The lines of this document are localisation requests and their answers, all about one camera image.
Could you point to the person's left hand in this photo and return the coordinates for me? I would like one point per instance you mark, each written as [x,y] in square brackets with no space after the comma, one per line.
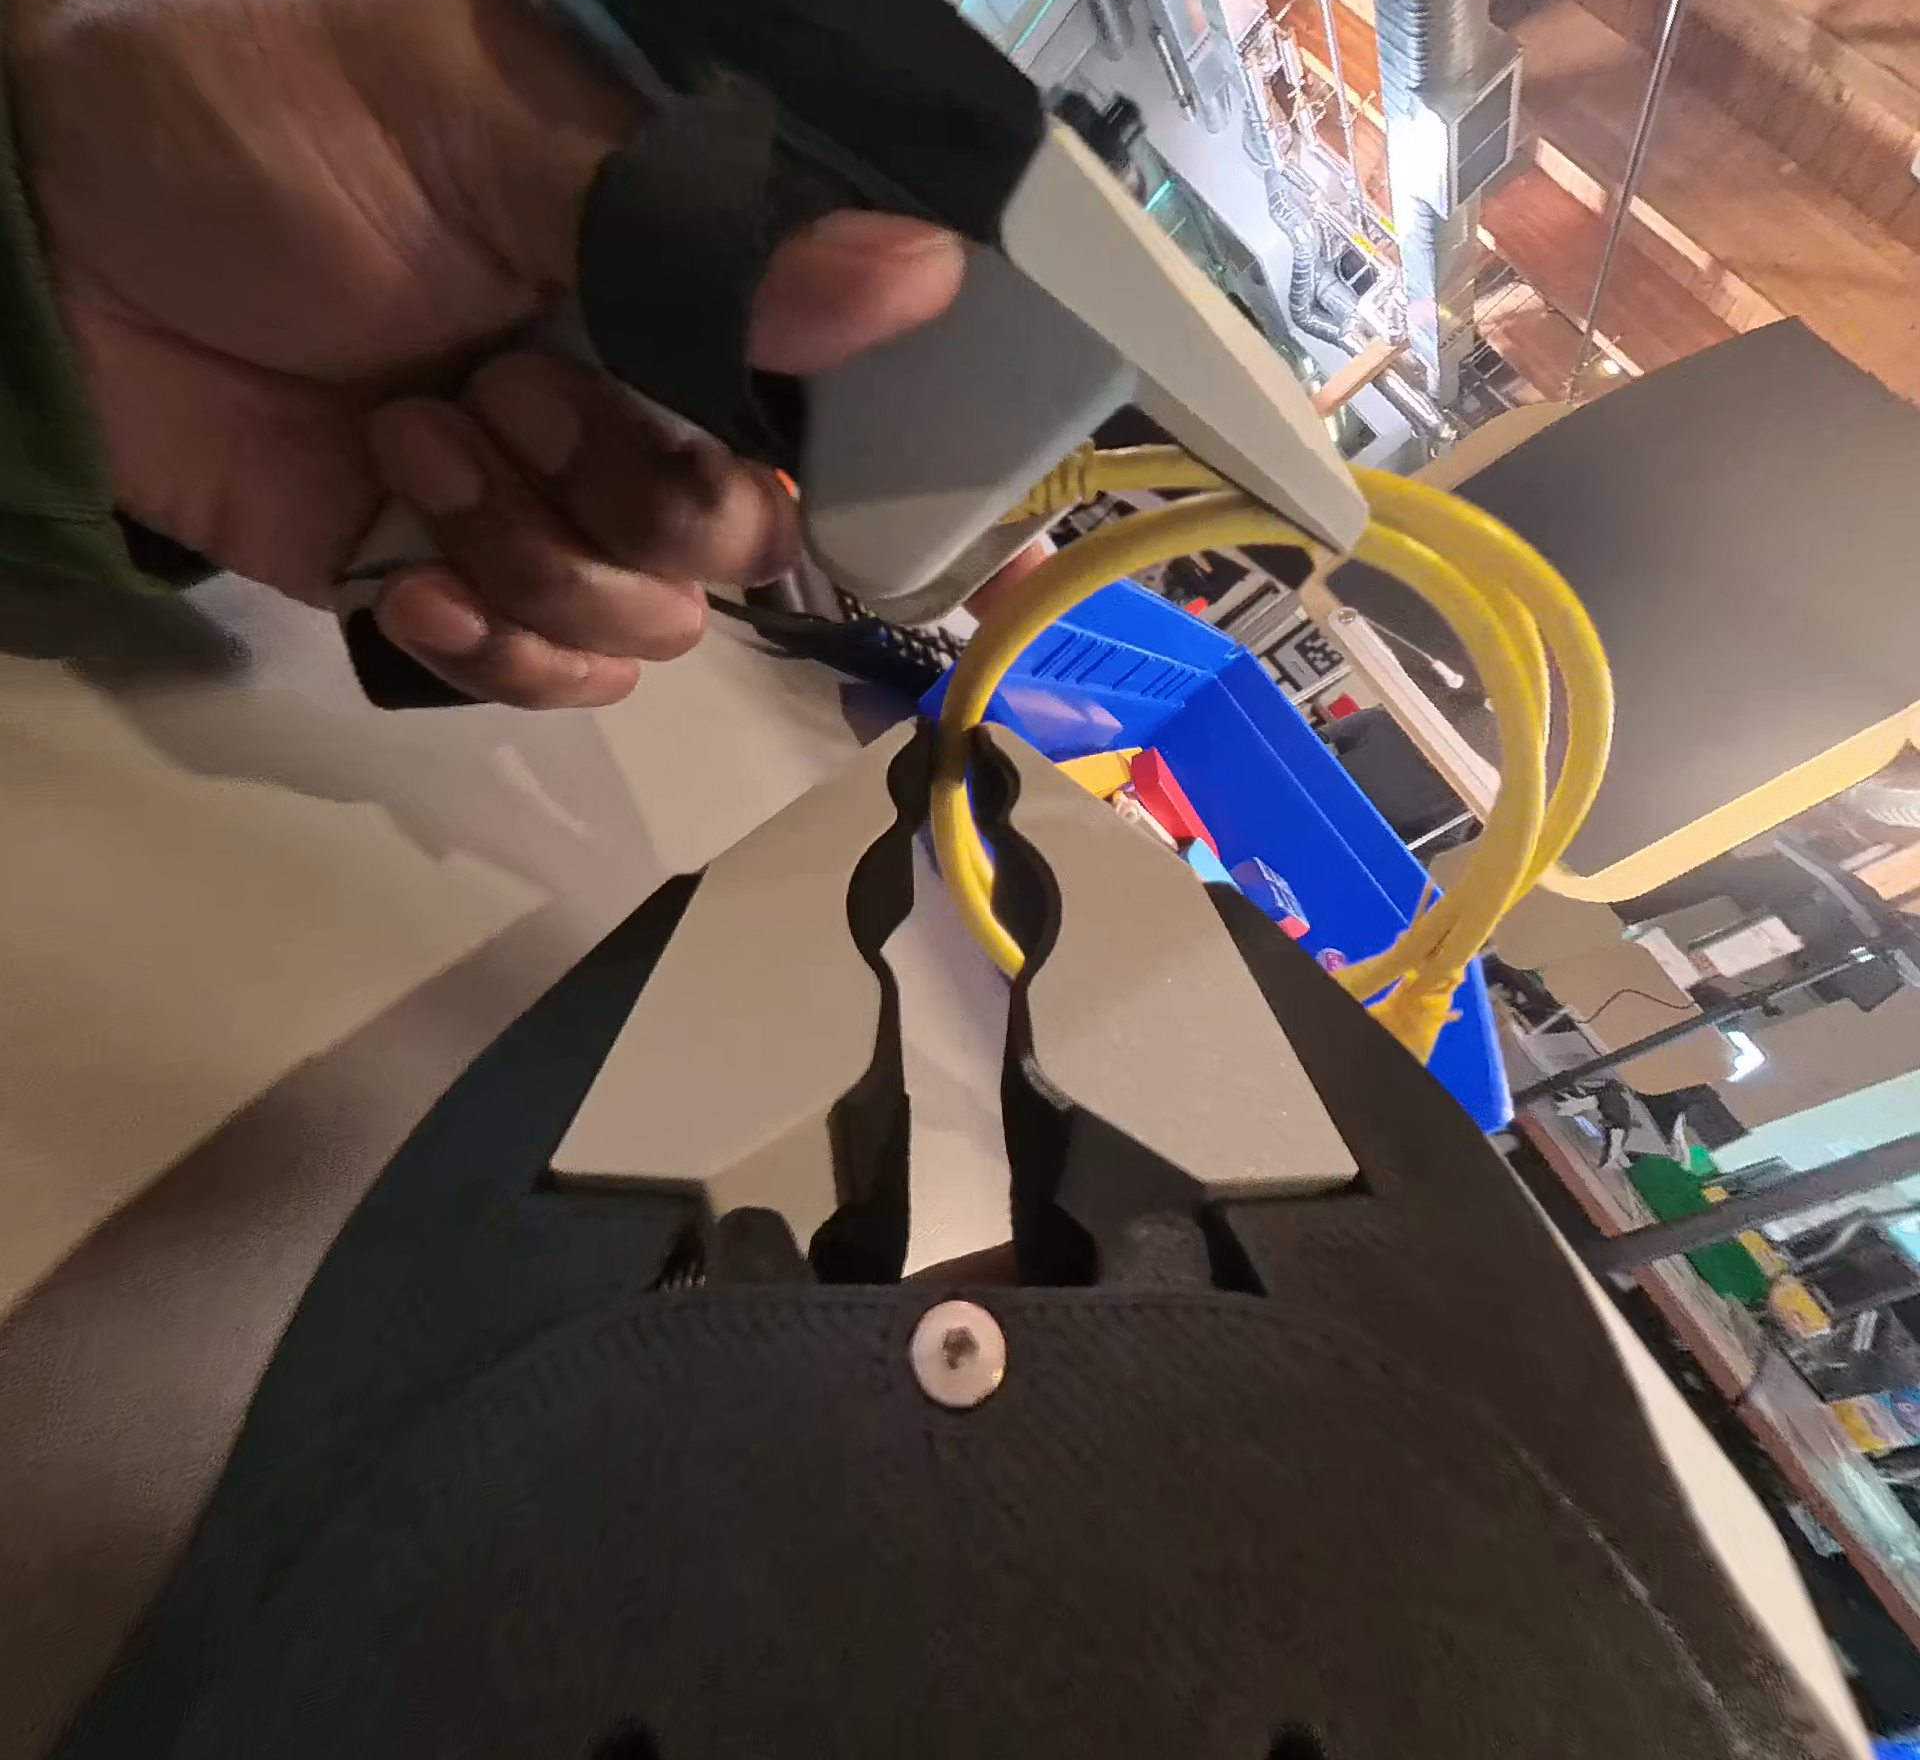
[300,215]

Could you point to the person's left forearm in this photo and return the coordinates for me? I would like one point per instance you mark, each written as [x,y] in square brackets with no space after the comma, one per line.
[44,441]

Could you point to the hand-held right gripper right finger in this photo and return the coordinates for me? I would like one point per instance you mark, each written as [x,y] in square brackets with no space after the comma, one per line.
[1185,1041]

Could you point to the light blue block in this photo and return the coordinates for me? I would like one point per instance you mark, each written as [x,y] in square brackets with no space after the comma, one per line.
[1205,865]

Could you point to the blue plastic bin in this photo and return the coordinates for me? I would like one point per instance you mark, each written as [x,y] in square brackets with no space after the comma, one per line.
[1320,801]

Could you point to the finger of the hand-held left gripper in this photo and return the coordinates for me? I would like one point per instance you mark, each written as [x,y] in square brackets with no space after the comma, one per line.
[1200,366]

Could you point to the silver duct with vents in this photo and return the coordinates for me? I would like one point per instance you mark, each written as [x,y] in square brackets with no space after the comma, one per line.
[1441,21]

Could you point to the red block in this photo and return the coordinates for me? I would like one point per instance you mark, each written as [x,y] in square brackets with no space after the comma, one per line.
[1173,801]

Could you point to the black ridged plug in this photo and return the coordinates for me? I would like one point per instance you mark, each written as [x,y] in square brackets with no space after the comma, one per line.
[900,644]

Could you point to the green box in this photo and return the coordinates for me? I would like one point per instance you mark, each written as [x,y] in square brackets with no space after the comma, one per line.
[1694,1221]

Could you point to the clear plastic cube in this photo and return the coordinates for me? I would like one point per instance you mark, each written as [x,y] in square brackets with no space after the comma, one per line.
[1268,894]

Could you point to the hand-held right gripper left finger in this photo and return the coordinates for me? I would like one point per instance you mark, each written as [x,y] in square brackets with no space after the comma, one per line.
[721,1041]

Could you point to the white board stand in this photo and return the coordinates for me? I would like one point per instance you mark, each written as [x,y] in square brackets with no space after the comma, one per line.
[1410,710]

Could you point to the yellow block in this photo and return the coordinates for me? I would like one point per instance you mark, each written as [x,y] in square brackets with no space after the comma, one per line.
[1098,772]

